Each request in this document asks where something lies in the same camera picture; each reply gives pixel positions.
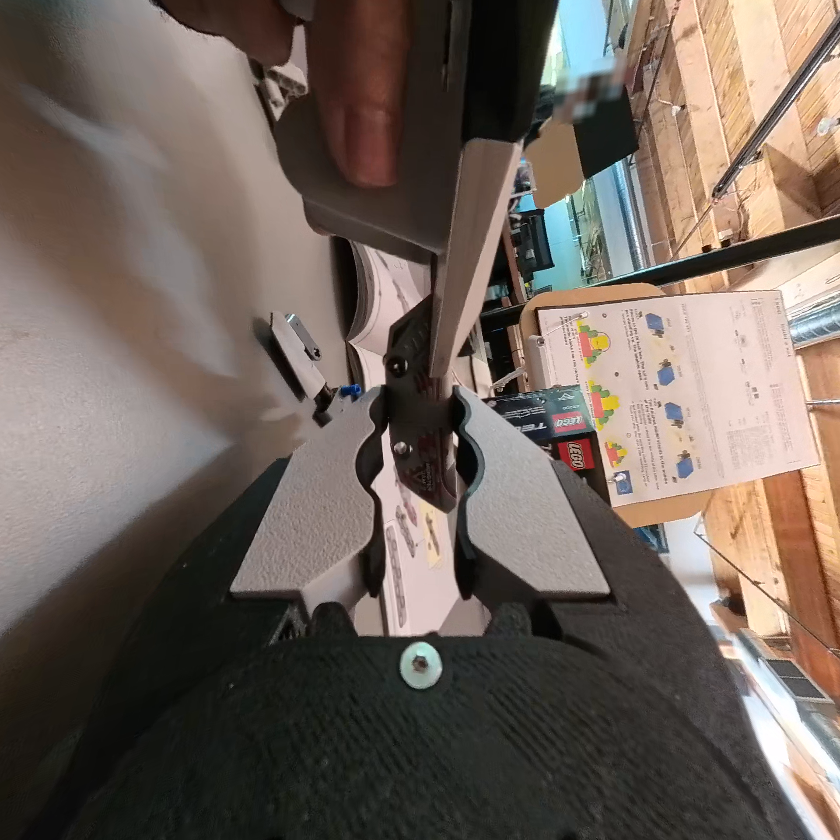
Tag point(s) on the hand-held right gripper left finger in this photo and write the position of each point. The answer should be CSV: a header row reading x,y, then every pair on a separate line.
x,y
308,518

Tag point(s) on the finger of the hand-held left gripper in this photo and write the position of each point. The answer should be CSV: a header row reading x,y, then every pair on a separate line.
x,y
476,229

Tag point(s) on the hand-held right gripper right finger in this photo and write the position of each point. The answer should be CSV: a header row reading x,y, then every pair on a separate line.
x,y
531,525

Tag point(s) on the dark toy panel piece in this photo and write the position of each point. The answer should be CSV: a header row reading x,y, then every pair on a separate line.
x,y
410,348

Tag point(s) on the grey toy beam assembly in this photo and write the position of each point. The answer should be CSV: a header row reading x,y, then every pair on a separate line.
x,y
295,348

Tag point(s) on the person's left hand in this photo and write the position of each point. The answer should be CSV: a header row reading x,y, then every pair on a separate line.
x,y
367,98

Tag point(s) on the dark toy set box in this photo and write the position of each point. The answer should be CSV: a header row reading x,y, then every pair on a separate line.
x,y
571,453

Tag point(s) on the open instruction booklet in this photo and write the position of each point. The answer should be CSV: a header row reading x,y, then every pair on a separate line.
x,y
410,577

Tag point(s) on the wooden display board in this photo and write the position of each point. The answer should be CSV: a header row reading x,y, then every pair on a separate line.
x,y
656,515

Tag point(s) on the white printed instruction sheet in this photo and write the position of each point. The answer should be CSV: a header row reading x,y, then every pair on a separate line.
x,y
722,394

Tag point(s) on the black steel beam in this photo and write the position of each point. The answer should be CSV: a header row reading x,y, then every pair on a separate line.
x,y
754,253

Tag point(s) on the silver ribbed air duct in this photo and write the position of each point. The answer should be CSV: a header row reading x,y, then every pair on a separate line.
x,y
814,321

